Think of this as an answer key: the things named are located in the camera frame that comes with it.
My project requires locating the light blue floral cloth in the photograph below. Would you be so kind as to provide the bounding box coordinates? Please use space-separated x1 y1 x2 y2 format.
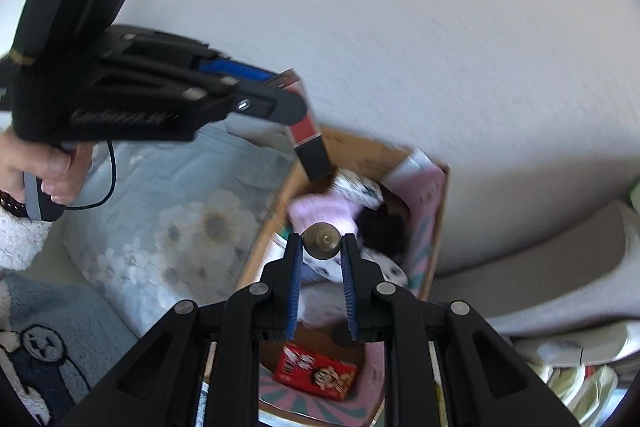
62 124 296 338

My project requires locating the white floral box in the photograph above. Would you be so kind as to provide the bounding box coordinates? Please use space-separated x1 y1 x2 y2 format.
332 169 383 210

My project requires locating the red and black lipstick box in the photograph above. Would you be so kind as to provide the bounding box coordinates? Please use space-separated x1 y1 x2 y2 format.
272 69 333 182

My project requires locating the black cable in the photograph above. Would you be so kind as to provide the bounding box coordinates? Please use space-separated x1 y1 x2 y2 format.
65 139 118 212

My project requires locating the yellowish patterned cloth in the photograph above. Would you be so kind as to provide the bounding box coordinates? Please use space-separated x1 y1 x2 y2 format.
515 322 631 418

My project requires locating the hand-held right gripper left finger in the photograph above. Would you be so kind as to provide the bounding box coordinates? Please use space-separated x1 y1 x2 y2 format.
60 232 304 427

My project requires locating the gold cosmetic tube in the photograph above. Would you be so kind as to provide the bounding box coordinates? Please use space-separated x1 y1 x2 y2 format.
305 223 345 260

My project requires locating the dark beaded bracelet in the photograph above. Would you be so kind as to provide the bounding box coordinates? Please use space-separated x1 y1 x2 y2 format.
0 189 28 220

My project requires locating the grey chair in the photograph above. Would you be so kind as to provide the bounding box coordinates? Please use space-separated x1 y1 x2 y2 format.
430 199 640 338

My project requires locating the red snack box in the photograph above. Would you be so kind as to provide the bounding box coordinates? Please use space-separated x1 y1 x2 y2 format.
272 342 358 402

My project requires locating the white spotted pouch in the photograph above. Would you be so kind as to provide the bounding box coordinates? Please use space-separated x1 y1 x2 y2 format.
362 249 408 290

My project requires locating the white patterned sock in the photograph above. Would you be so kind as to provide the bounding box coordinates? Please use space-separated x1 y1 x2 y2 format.
302 254 346 283

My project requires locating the pink cardboard box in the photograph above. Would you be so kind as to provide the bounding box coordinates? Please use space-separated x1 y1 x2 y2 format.
232 124 451 425

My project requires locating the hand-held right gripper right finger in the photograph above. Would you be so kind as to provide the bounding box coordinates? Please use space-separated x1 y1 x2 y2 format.
341 232 581 427

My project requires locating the person's left forearm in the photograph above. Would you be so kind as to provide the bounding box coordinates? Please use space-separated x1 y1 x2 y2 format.
0 207 53 273

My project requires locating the person's left hand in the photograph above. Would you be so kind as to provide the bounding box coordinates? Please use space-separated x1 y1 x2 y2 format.
0 127 95 204

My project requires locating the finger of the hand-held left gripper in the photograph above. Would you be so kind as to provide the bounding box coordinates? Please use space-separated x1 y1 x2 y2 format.
100 57 307 128
110 27 279 86

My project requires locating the blue panda rug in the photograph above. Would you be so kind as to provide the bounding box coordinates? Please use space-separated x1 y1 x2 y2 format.
0 272 138 427

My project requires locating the white paper sheet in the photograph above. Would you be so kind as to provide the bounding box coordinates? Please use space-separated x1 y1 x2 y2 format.
382 147 436 182

